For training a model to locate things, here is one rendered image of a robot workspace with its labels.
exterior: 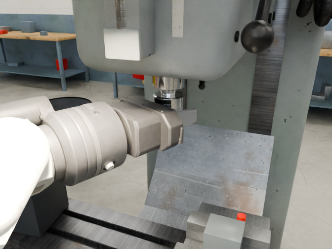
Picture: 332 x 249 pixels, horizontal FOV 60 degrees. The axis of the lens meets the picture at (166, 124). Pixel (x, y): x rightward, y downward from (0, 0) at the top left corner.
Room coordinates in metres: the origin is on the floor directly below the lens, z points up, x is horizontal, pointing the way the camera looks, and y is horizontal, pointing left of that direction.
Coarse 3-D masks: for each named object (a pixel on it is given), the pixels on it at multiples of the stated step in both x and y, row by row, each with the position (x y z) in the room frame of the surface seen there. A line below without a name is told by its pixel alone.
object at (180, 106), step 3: (183, 102) 0.40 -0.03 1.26; (165, 105) 0.39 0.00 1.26; (168, 105) 0.39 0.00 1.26; (171, 105) 0.39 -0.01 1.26; (174, 105) 0.39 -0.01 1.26; (177, 105) 0.39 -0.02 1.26; (180, 105) 0.40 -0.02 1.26; (183, 105) 0.40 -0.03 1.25; (171, 108) 0.39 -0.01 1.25; (174, 108) 0.39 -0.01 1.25; (177, 108) 0.39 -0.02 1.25; (180, 108) 0.40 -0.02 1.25; (183, 108) 0.41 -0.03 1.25
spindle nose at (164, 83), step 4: (152, 76) 0.41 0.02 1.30; (156, 76) 0.40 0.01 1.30; (156, 80) 0.40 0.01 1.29; (160, 80) 0.39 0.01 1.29; (164, 80) 0.39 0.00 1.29; (168, 80) 0.39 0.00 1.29; (172, 80) 0.39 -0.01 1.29; (176, 80) 0.39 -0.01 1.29; (180, 80) 0.40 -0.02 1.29; (184, 80) 0.40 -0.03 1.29; (156, 84) 0.40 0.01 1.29; (160, 84) 0.39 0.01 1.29; (164, 84) 0.39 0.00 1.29; (168, 84) 0.39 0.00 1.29; (172, 84) 0.39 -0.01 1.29; (176, 84) 0.39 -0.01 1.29; (180, 84) 0.40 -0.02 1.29; (184, 84) 0.41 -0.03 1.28; (156, 88) 0.40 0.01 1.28; (160, 88) 0.39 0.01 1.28; (164, 88) 0.39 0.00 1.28; (168, 88) 0.39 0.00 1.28; (172, 88) 0.39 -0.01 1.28; (176, 88) 0.39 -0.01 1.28; (180, 88) 0.40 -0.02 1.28
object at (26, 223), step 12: (48, 192) 0.55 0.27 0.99; (60, 192) 0.59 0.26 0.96; (36, 204) 0.50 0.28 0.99; (48, 204) 0.54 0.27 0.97; (60, 204) 0.58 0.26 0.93; (24, 216) 0.50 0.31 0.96; (36, 216) 0.50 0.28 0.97; (48, 216) 0.53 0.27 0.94; (24, 228) 0.50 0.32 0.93; (36, 228) 0.50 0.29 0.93
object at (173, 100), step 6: (156, 96) 0.40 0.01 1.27; (162, 96) 0.40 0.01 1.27; (168, 96) 0.40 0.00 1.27; (174, 96) 0.40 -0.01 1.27; (180, 96) 0.40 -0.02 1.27; (156, 102) 0.40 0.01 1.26; (162, 102) 0.39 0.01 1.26; (168, 102) 0.39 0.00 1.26; (174, 102) 0.39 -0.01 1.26; (180, 102) 0.40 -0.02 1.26
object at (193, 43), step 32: (96, 0) 0.35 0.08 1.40; (160, 0) 0.32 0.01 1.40; (192, 0) 0.31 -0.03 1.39; (224, 0) 0.30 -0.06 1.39; (96, 32) 0.35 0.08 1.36; (160, 32) 0.32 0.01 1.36; (192, 32) 0.31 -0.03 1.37; (224, 32) 0.30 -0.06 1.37; (96, 64) 0.36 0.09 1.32; (128, 64) 0.34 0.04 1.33; (160, 64) 0.32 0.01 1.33; (192, 64) 0.31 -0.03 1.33; (224, 64) 0.30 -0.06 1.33
